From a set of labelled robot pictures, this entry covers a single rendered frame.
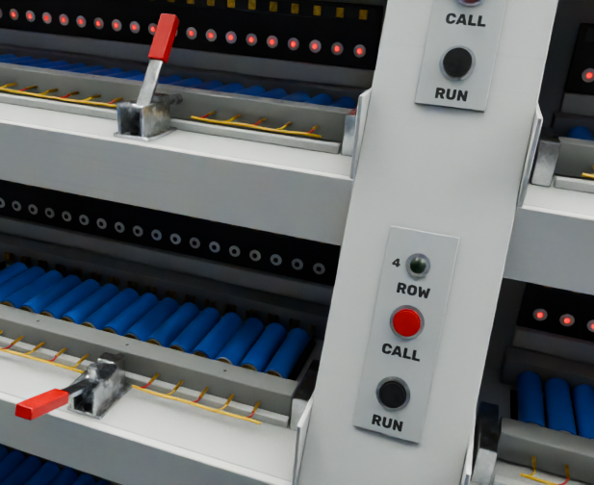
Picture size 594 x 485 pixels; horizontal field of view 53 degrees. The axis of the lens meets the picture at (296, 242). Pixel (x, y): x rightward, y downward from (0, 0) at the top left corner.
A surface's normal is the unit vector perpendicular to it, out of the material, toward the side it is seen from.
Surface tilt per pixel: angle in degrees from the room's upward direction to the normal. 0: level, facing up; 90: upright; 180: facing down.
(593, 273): 112
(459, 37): 90
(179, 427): 22
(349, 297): 90
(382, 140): 90
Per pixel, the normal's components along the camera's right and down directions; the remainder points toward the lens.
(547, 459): -0.31, 0.37
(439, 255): -0.26, 0.00
